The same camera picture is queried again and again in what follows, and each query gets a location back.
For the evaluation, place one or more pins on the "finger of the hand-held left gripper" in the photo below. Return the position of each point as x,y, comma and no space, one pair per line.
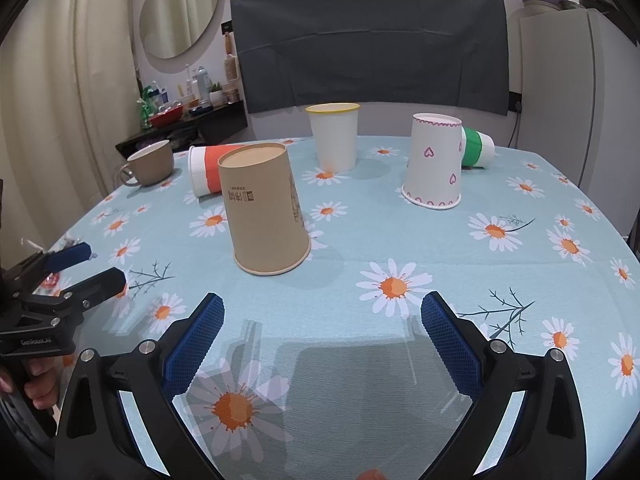
70,254
102,282

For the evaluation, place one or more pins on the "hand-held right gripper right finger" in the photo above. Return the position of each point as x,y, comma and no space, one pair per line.
450,345

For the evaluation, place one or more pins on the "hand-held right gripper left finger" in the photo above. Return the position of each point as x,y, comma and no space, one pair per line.
200,345

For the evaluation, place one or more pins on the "brown paper cup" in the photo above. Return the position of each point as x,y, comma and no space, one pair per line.
265,210

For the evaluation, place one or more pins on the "orange and white paper cup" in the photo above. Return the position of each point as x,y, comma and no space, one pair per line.
205,170

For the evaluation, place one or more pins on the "white paper cup with hearts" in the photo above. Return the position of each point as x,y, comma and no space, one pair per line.
432,160

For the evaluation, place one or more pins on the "green and white paper cup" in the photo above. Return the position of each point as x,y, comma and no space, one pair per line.
477,149

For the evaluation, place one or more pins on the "white cup with yellow rim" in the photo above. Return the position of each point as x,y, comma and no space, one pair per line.
334,137

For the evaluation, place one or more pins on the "person's left hand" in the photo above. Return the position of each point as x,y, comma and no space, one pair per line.
42,385

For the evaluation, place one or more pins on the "brown ceramic mug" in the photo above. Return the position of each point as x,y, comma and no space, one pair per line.
152,165

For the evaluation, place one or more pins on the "blue daisy print tablecloth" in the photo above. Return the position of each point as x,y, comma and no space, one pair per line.
350,240

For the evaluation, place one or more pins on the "green plastic bottle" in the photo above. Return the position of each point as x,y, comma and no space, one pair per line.
144,110

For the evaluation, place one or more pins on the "red bowl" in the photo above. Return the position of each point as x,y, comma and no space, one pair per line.
165,119

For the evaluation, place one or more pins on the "beige curtain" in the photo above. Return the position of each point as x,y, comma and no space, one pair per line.
60,85

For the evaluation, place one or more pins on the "white bottle with blue label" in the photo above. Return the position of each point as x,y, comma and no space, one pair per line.
160,96

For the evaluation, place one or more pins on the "dark side table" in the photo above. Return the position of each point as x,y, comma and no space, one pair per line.
215,122

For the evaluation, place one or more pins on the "grey spray bottle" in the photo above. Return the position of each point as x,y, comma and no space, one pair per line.
202,85

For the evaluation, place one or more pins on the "small potted plant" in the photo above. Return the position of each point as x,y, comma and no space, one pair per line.
216,95

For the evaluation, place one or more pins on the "wooden hairbrush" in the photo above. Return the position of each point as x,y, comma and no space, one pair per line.
230,62

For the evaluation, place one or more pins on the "white refrigerator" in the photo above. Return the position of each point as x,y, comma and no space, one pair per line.
560,95

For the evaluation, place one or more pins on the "dark grey cloth cover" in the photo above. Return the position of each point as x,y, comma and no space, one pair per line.
370,45

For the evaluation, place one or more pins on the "black wall outlet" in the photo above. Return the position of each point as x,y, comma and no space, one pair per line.
515,100

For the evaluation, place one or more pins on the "oval wall mirror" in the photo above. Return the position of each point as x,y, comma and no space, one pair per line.
180,12

